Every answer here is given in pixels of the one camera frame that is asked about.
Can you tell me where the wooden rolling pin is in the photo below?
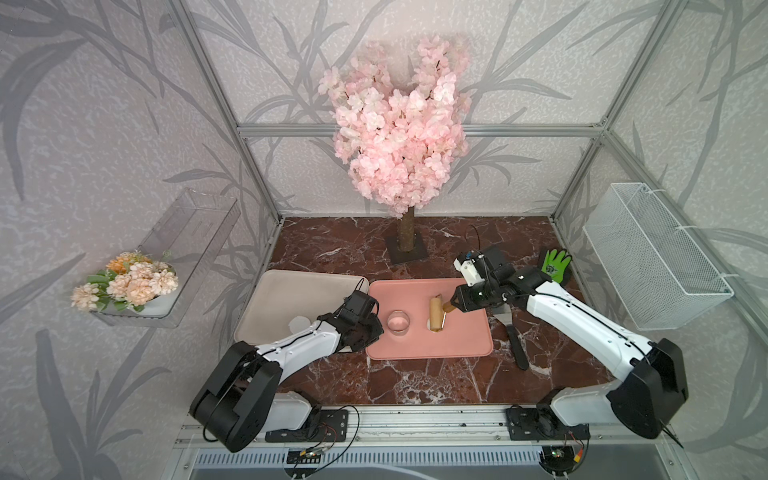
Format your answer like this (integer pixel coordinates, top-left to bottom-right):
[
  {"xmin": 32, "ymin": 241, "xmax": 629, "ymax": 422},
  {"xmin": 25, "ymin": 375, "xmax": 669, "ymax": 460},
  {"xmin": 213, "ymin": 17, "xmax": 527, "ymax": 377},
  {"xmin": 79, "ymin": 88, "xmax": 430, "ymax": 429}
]
[{"xmin": 428, "ymin": 294, "xmax": 456, "ymax": 332}]

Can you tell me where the pink silicone mat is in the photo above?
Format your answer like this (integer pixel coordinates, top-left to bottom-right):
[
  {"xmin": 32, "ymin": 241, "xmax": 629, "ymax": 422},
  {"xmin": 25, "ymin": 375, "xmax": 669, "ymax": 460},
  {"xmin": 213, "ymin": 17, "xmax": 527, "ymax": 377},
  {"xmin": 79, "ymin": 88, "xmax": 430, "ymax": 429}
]
[{"xmin": 366, "ymin": 278, "xmax": 493, "ymax": 360}]

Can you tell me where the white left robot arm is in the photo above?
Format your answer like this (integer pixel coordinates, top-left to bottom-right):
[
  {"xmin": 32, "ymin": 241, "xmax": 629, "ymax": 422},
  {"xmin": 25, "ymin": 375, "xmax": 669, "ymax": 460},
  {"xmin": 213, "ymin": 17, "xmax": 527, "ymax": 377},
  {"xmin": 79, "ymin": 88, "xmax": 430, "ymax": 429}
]
[{"xmin": 189, "ymin": 290, "xmax": 383, "ymax": 453}]

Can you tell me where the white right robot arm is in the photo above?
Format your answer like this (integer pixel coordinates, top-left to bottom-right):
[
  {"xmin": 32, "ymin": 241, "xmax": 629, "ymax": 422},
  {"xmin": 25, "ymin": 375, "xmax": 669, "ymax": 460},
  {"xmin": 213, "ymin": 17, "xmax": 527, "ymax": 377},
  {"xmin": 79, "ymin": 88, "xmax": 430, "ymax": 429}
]
[{"xmin": 450, "ymin": 246, "xmax": 689, "ymax": 441}]

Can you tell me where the green work glove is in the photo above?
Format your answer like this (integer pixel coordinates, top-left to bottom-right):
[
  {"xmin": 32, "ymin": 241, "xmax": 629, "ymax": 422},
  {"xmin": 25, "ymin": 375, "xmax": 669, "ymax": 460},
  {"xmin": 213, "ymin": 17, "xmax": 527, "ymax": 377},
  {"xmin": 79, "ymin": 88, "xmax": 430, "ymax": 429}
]
[{"xmin": 538, "ymin": 248, "xmax": 572, "ymax": 286}]

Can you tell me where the black metal tree base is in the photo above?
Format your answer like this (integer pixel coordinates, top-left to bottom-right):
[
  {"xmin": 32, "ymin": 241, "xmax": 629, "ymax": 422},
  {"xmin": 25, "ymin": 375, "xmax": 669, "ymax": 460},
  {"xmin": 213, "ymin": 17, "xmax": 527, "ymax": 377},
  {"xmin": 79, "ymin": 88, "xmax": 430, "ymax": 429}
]
[{"xmin": 385, "ymin": 232, "xmax": 430, "ymax": 266}]

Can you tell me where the beige silicone mat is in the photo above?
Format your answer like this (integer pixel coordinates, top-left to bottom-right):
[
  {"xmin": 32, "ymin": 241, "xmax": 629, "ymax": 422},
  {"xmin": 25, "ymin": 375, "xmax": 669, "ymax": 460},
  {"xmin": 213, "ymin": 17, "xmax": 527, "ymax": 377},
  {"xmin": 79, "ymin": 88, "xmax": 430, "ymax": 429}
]
[{"xmin": 233, "ymin": 269, "xmax": 370, "ymax": 346}]

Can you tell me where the artificial cherry blossom tree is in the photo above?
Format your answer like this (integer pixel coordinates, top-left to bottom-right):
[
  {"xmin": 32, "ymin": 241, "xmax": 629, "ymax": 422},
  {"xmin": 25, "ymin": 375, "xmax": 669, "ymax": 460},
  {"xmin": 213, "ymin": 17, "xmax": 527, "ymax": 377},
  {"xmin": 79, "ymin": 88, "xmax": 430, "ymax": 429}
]
[{"xmin": 318, "ymin": 36, "xmax": 471, "ymax": 253}]

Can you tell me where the peach artificial flower bouquet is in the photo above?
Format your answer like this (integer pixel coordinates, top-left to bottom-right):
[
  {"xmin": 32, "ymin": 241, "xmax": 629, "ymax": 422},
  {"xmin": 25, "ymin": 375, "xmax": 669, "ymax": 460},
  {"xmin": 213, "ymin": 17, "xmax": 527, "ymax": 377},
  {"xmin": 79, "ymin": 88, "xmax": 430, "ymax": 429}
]
[{"xmin": 70, "ymin": 251, "xmax": 179, "ymax": 313}]

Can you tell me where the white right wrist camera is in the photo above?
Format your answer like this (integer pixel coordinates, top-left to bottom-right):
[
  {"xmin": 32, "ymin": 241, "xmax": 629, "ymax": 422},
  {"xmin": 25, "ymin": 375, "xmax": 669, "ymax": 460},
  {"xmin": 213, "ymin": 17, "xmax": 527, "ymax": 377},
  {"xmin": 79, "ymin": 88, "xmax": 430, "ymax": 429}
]
[{"xmin": 453, "ymin": 250, "xmax": 485, "ymax": 287}]

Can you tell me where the metal spatula black handle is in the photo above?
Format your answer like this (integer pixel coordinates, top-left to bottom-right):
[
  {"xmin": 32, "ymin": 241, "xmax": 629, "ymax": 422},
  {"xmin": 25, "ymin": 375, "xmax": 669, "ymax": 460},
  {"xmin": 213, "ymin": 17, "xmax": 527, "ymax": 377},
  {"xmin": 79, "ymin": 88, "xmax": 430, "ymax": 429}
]
[{"xmin": 491, "ymin": 304, "xmax": 530, "ymax": 371}]

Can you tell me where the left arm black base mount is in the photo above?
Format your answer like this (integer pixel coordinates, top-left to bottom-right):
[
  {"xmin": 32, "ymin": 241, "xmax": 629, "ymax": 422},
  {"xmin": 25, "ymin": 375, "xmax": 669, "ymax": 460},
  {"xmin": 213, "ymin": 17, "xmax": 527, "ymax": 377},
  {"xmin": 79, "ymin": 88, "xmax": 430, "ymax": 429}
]
[{"xmin": 258, "ymin": 392, "xmax": 350, "ymax": 443}]

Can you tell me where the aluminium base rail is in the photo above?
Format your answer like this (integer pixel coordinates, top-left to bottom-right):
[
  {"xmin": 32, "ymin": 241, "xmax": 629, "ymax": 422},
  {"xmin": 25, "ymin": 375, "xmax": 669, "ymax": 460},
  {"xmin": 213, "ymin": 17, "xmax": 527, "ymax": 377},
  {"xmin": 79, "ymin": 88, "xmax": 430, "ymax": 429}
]
[{"xmin": 161, "ymin": 405, "xmax": 698, "ymax": 479}]

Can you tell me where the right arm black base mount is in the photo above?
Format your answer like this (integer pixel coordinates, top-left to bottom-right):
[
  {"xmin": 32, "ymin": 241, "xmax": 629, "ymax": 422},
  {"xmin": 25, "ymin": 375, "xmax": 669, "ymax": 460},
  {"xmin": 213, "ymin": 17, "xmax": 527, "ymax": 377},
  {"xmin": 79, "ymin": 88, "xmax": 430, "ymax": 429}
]
[{"xmin": 505, "ymin": 388, "xmax": 591, "ymax": 441}]

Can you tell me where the white wire mesh basket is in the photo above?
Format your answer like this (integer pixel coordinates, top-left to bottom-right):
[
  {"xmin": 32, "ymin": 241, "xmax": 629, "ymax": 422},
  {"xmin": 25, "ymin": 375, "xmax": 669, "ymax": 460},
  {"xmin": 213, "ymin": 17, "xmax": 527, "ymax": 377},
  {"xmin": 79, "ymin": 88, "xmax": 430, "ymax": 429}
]
[{"xmin": 583, "ymin": 182, "xmax": 734, "ymax": 330}]

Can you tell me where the clear plastic wall shelf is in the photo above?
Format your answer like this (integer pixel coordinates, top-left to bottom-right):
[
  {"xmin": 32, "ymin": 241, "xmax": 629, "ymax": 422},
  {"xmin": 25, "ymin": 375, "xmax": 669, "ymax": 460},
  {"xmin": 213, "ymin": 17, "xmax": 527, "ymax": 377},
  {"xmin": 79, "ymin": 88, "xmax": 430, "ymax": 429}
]
[{"xmin": 93, "ymin": 188, "xmax": 241, "ymax": 329}]

